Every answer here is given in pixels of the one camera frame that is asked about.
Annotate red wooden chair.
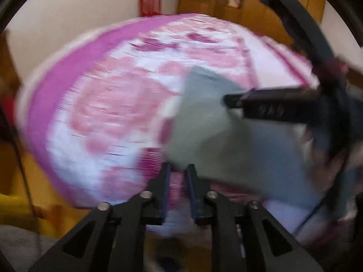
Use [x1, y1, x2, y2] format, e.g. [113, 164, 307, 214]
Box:
[139, 0, 162, 17]

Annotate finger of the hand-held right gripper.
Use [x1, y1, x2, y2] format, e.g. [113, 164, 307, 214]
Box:
[259, 0, 335, 66]
[224, 86, 322, 109]

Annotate wooden wardrobe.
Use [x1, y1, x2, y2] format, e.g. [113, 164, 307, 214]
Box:
[177, 0, 326, 46]

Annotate grey rug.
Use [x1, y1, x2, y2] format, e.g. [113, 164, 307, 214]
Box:
[0, 225, 60, 272]

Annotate brown wooden furniture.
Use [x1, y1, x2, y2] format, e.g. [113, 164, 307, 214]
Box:
[0, 31, 22, 142]

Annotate grey fleece pants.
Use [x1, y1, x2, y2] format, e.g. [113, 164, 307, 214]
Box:
[167, 65, 326, 209]

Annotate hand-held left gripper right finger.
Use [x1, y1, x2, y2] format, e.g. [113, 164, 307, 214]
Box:
[184, 164, 324, 272]

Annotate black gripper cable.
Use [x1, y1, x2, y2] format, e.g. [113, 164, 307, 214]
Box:
[295, 147, 349, 233]

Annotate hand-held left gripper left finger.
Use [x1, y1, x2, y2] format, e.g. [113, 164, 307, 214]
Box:
[28, 163, 172, 272]

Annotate pink floral bedspread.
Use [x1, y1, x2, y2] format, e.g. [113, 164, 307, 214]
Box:
[15, 13, 363, 250]

